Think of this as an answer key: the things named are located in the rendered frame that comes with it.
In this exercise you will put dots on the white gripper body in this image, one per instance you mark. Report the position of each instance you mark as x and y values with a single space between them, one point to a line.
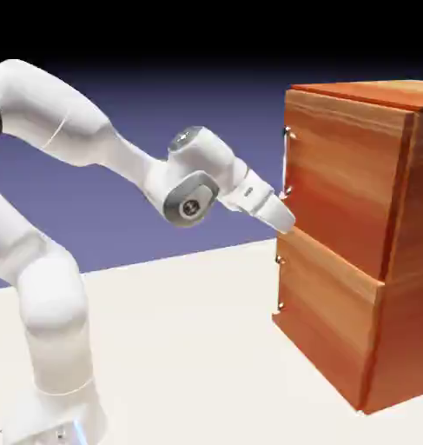
278 213

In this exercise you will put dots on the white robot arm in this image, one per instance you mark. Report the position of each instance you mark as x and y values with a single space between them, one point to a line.
58 114

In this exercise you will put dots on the tall orange wooden door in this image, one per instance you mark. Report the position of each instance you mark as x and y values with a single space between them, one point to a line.
343 180

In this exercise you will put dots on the short orange wooden door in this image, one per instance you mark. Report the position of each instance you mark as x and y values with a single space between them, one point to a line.
325 306

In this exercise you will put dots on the orange wooden cabinet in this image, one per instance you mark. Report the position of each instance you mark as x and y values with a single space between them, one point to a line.
405 243

